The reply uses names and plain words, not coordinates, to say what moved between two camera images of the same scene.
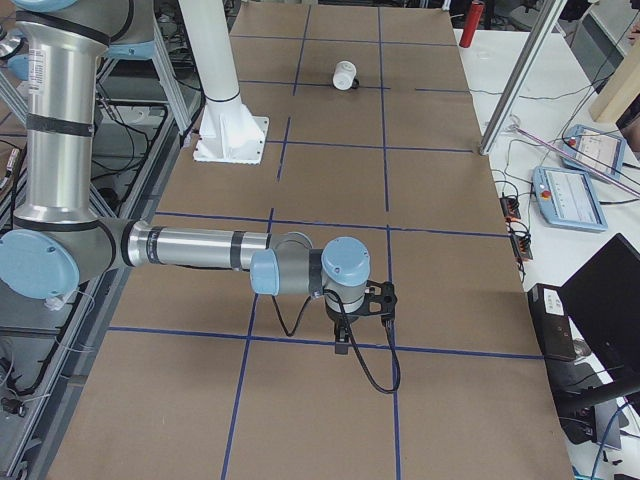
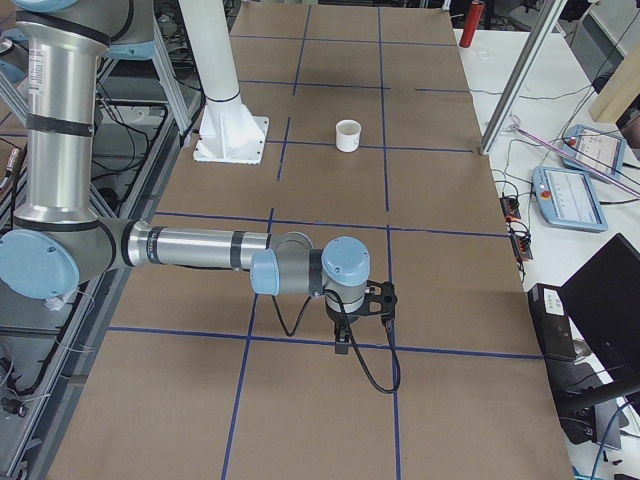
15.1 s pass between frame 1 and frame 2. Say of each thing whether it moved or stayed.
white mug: moved
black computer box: stayed
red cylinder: stayed
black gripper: stayed
